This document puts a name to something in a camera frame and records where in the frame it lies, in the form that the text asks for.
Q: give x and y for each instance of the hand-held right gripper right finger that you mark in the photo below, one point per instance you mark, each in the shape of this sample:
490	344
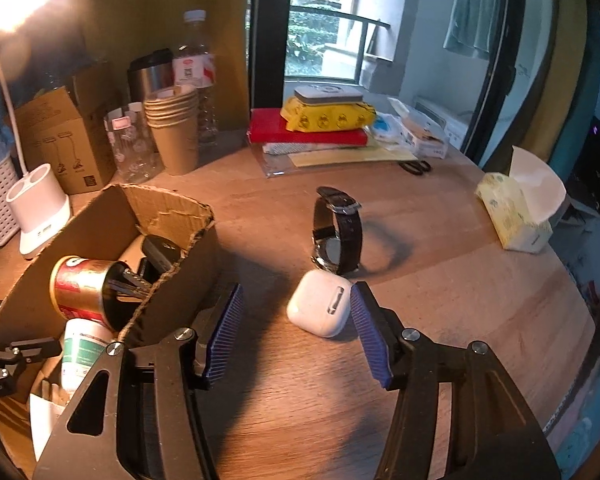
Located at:
370	330

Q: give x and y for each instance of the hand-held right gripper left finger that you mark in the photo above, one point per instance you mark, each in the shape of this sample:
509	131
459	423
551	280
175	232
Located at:
225	335

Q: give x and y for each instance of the white pill bottle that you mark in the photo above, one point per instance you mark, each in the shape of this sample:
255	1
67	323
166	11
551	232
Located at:
82	350

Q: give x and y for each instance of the white earbuds case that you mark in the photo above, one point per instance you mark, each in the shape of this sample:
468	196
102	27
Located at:
315	305

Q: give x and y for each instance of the gold red tin can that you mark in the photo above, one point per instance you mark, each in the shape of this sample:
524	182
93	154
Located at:
77	285

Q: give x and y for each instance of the black car key bunch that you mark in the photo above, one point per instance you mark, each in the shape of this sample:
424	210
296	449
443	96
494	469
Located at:
160	252

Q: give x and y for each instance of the white desk lamp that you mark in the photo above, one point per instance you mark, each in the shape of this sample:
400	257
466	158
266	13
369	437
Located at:
37	210

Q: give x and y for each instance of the black scissors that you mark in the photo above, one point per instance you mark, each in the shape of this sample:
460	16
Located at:
412	167

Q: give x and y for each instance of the yellow envelope in clear folder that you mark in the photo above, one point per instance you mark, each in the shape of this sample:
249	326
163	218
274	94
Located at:
340	159

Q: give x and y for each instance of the yellow tissue pack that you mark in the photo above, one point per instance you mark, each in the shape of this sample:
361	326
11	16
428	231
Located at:
510	215

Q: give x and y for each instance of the small printed cardboard box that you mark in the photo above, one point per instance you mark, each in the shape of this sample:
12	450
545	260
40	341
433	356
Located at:
55	130

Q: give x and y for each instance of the patterned pouch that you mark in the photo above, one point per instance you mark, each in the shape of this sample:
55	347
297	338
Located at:
305	148

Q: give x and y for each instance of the stack of brown paper cups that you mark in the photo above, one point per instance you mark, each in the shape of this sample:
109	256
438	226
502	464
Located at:
175	145

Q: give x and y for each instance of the white medicine box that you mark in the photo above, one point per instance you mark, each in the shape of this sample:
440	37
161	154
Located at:
425	137

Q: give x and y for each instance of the blue white packet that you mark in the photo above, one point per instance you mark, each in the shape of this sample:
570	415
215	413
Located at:
387	127

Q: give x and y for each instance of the red book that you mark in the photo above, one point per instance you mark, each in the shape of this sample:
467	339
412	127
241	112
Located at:
270	127

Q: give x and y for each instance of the yellow wet wipes pack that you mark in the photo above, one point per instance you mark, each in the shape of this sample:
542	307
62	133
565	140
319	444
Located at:
325	117

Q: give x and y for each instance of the flat white device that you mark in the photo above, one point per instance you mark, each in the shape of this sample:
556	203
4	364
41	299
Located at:
330	94

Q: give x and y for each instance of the clear water bottle red label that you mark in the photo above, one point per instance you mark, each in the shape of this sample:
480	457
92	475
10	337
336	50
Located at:
195	70

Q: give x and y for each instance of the steel thermos mug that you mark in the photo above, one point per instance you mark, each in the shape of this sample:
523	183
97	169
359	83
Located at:
147	77

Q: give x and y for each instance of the balcony railing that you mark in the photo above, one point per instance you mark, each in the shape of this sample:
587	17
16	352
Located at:
360	18

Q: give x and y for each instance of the hanging pale garment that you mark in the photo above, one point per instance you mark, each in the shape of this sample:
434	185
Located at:
472	15

